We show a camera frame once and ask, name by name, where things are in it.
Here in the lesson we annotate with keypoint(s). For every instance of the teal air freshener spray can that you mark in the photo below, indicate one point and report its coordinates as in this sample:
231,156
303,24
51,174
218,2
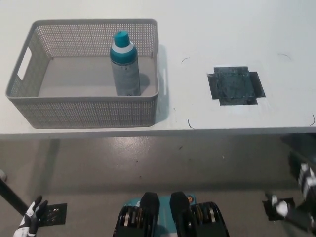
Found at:
124,69

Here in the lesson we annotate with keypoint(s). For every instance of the black and teal robot body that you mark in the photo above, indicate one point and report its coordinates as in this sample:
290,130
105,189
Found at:
150,205

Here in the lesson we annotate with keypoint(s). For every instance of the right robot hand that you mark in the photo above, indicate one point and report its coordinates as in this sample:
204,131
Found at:
307,180

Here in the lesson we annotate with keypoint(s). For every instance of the grey perforated plastic basket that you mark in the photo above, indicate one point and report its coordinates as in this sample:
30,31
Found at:
81,113

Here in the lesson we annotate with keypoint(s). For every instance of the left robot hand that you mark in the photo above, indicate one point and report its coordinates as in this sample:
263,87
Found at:
28,218

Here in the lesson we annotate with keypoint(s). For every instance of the white rounded object on floor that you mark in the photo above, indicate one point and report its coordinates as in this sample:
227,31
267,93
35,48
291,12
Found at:
2,174

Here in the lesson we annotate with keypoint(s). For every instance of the black tape patch on table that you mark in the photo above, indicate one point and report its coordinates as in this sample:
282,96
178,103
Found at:
232,85

